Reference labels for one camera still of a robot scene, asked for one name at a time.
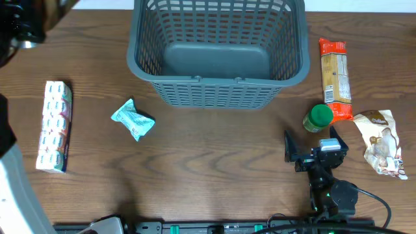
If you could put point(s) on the teal snack packet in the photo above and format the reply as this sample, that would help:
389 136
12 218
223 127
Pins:
137 124

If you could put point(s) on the green lid jar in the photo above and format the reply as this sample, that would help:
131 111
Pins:
318 118

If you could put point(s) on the grey plastic basket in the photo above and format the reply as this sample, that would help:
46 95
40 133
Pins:
221 54

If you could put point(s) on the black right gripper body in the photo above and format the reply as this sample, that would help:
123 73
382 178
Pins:
310 159

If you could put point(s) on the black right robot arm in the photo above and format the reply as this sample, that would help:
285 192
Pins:
329 196

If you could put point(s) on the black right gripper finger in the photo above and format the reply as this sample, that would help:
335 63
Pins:
334 134
291 152

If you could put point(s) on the white tissue multipack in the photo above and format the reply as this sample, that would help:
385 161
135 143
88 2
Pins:
54 139

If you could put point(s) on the orange pasta package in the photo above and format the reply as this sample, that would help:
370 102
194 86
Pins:
335 79

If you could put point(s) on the beige brown snack bag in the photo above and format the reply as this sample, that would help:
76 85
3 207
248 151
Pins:
383 153

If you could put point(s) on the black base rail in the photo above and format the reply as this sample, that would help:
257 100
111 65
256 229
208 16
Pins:
211 228

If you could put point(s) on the brown Nescafe Gold pouch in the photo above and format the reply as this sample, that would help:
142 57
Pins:
52 11

